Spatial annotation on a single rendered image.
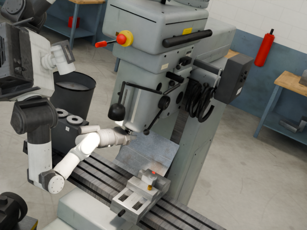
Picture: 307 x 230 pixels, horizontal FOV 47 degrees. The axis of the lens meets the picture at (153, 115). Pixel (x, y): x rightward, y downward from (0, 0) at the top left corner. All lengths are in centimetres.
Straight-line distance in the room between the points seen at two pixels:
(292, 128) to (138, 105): 392
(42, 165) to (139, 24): 66
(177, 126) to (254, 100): 394
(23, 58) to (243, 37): 471
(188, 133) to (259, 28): 388
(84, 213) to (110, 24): 93
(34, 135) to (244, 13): 474
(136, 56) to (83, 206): 82
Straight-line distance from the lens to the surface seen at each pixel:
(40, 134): 140
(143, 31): 134
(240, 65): 165
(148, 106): 156
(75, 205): 186
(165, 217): 180
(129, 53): 150
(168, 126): 207
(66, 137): 199
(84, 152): 157
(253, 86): 586
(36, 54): 145
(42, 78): 144
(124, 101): 155
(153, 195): 173
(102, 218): 182
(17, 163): 350
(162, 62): 144
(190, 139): 203
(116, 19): 140
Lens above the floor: 212
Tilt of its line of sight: 26 degrees down
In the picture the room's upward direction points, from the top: 16 degrees clockwise
